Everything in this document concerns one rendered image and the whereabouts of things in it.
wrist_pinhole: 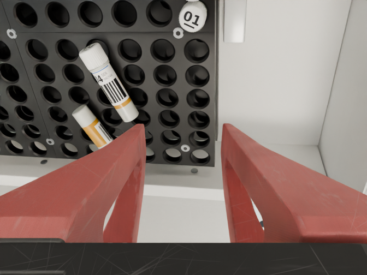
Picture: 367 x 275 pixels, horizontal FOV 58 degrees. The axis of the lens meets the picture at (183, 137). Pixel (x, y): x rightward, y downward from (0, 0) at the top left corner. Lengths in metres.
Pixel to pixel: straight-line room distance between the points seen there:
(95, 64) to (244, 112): 0.13
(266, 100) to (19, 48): 0.17
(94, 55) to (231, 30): 0.09
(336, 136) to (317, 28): 0.07
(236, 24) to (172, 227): 0.34
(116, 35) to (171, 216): 0.33
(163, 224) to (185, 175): 0.25
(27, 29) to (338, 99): 0.20
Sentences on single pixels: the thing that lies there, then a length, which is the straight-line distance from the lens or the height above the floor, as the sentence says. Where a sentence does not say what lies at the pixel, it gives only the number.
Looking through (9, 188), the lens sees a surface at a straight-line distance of 0.43.
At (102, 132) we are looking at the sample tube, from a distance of 0.21.
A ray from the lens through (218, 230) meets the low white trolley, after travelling 0.49.
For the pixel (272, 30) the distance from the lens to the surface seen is 0.24.
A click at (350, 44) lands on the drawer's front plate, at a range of 0.24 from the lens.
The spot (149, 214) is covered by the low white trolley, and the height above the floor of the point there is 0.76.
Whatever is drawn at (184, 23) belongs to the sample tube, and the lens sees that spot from 0.16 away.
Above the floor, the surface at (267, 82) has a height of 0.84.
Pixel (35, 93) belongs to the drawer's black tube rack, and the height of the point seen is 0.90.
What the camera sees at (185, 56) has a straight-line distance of 0.18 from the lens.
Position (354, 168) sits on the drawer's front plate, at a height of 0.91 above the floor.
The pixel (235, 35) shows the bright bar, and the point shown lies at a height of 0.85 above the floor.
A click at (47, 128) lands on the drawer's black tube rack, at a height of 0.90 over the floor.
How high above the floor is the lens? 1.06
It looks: 53 degrees down
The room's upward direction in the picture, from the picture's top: 166 degrees counter-clockwise
